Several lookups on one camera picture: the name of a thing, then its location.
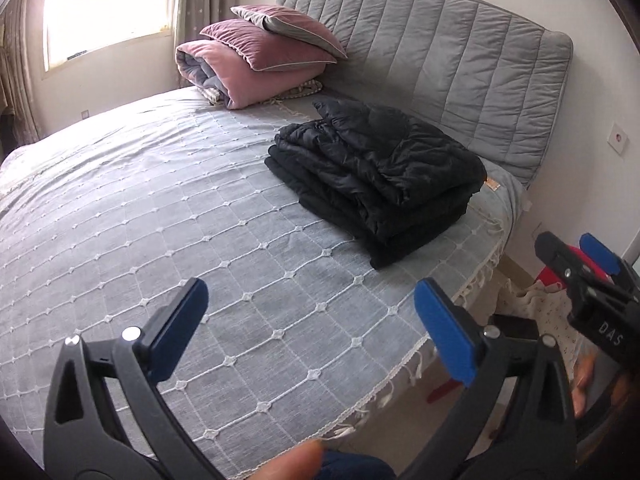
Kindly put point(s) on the left hand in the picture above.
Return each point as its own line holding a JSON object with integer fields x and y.
{"x": 301, "y": 463}

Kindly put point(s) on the folded pink grey quilt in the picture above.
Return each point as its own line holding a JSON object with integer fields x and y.
{"x": 208, "y": 64}

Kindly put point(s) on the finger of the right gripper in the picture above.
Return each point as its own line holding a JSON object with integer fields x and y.
{"x": 565, "y": 259}
{"x": 618, "y": 269}

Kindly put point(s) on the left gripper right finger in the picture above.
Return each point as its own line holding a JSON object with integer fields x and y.
{"x": 515, "y": 417}

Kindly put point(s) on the red object on floor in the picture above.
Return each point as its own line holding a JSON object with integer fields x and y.
{"x": 548, "y": 278}

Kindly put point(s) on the grey pink velvet pillow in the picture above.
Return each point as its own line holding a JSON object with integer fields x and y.
{"x": 290, "y": 23}

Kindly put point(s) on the folded black garment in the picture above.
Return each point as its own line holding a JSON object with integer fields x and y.
{"x": 386, "y": 231}

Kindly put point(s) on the grey padded headboard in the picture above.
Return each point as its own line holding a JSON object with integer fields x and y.
{"x": 486, "y": 76}

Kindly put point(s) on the navy fleece trousers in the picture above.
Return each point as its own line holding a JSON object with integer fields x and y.
{"x": 350, "y": 466}

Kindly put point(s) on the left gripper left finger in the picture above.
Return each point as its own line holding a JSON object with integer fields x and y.
{"x": 83, "y": 436}

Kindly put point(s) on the bright window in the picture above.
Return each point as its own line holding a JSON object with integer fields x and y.
{"x": 72, "y": 28}

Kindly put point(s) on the right hand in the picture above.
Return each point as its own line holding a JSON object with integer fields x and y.
{"x": 583, "y": 377}

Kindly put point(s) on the white wall socket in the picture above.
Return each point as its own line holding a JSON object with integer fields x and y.
{"x": 618, "y": 140}

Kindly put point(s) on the grey lace bedspread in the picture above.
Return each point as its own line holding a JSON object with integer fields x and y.
{"x": 104, "y": 221}

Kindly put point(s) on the black quilted down jacket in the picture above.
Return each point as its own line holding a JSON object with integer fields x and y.
{"x": 404, "y": 158}

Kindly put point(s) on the floral white cloth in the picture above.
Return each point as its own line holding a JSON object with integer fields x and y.
{"x": 549, "y": 306}

